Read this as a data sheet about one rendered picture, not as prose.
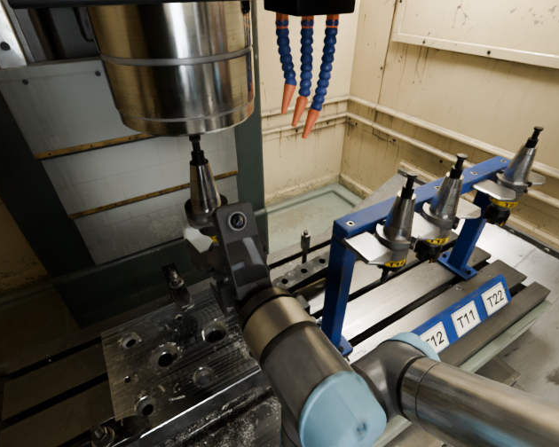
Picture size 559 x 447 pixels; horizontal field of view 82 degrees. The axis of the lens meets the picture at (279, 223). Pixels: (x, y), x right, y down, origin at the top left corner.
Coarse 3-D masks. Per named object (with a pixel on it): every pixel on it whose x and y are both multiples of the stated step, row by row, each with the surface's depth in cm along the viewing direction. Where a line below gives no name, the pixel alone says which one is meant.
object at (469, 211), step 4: (460, 200) 59; (464, 200) 59; (460, 204) 58; (464, 204) 58; (468, 204) 58; (472, 204) 58; (460, 208) 57; (464, 208) 57; (468, 208) 57; (472, 208) 57; (476, 208) 57; (480, 208) 57; (464, 212) 56; (468, 212) 56; (472, 212) 56; (476, 212) 57; (480, 212) 57; (464, 216) 56; (468, 216) 56; (472, 216) 56; (476, 216) 56
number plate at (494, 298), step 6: (492, 288) 76; (498, 288) 77; (486, 294) 75; (492, 294) 76; (498, 294) 77; (504, 294) 78; (486, 300) 75; (492, 300) 76; (498, 300) 76; (504, 300) 77; (486, 306) 75; (492, 306) 76; (498, 306) 76; (492, 312) 75
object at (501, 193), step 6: (480, 180) 65; (486, 180) 65; (474, 186) 64; (480, 186) 63; (486, 186) 63; (492, 186) 63; (498, 186) 63; (504, 186) 63; (486, 192) 62; (492, 192) 61; (498, 192) 61; (504, 192) 61; (510, 192) 61; (498, 198) 60; (504, 198) 60; (510, 198) 60
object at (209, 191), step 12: (192, 168) 42; (204, 168) 43; (192, 180) 44; (204, 180) 43; (192, 192) 45; (204, 192) 44; (216, 192) 45; (192, 204) 46; (204, 204) 45; (216, 204) 46
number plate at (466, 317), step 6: (468, 306) 72; (474, 306) 73; (456, 312) 71; (462, 312) 72; (468, 312) 72; (474, 312) 73; (456, 318) 71; (462, 318) 71; (468, 318) 72; (474, 318) 73; (456, 324) 70; (462, 324) 71; (468, 324) 72; (474, 324) 72; (456, 330) 70; (462, 330) 71
